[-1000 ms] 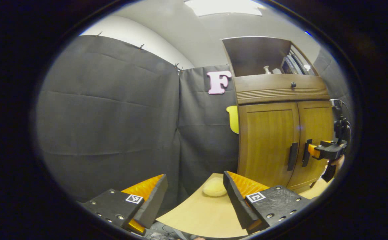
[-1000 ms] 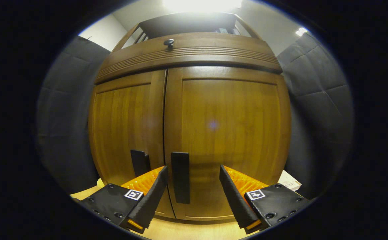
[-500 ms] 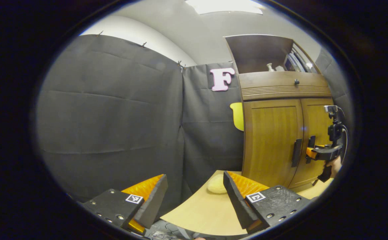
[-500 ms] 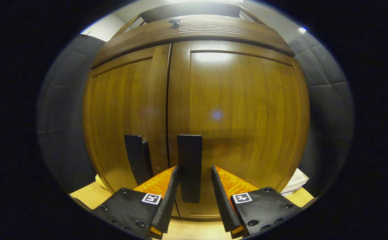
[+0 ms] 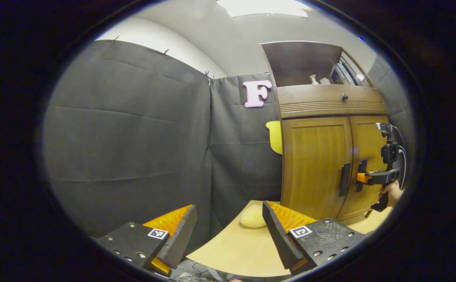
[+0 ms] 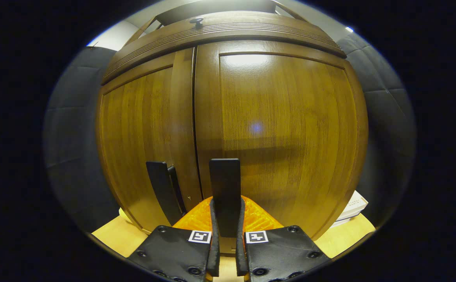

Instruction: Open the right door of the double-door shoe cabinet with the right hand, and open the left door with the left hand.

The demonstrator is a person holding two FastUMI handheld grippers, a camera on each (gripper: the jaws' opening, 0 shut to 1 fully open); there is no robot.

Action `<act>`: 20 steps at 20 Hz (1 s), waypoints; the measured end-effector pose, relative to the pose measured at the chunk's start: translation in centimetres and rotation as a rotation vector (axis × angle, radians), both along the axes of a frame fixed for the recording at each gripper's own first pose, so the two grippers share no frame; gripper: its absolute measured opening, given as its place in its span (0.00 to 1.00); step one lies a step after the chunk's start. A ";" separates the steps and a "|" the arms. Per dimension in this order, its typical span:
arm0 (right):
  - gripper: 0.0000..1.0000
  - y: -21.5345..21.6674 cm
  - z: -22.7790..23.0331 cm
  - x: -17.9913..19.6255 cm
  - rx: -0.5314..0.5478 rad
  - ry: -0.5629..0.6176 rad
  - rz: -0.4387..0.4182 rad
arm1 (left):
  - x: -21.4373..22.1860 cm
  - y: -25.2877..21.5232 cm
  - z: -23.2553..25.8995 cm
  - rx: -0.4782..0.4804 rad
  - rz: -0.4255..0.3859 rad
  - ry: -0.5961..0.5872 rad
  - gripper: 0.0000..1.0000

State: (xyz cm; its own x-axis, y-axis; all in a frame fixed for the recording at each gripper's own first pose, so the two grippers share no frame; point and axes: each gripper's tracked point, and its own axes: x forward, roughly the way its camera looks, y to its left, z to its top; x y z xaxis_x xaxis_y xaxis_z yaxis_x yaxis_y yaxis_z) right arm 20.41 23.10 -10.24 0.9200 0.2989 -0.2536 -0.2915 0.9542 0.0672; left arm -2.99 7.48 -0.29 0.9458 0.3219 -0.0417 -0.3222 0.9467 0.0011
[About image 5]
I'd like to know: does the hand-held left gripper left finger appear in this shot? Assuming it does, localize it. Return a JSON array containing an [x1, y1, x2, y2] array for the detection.
[[95, 204, 198, 277]]

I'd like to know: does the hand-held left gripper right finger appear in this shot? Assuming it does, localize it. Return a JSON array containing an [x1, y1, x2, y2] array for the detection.
[[262, 201, 366, 275]]

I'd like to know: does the wooden shoe cabinet door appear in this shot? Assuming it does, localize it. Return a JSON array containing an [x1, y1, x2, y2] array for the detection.
[[337, 115, 393, 224], [281, 116, 353, 221]]

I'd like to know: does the wooden double-door shoe cabinet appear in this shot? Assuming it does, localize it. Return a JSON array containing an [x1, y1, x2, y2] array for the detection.
[[260, 40, 393, 226]]

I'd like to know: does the pale yellow plush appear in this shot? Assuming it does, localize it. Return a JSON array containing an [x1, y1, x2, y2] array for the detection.
[[240, 205, 268, 228]]

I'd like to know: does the dark grey book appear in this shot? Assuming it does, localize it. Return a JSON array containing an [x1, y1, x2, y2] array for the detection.
[[341, 59, 359, 85]]

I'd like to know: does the light grey book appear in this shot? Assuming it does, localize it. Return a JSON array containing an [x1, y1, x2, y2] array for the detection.
[[335, 63, 351, 85]]

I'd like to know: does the wooden drawer with black knob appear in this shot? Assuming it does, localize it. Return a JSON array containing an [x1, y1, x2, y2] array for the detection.
[[276, 84, 387, 119]]

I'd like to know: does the black backdrop cloth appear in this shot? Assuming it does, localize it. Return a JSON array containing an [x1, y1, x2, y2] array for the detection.
[[42, 39, 416, 239]]

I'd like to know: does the ceiling light panel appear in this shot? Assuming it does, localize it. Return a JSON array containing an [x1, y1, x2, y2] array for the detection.
[[217, 0, 308, 18]]

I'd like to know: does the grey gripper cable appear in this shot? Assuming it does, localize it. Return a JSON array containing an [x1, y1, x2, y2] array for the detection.
[[391, 125, 408, 190]]

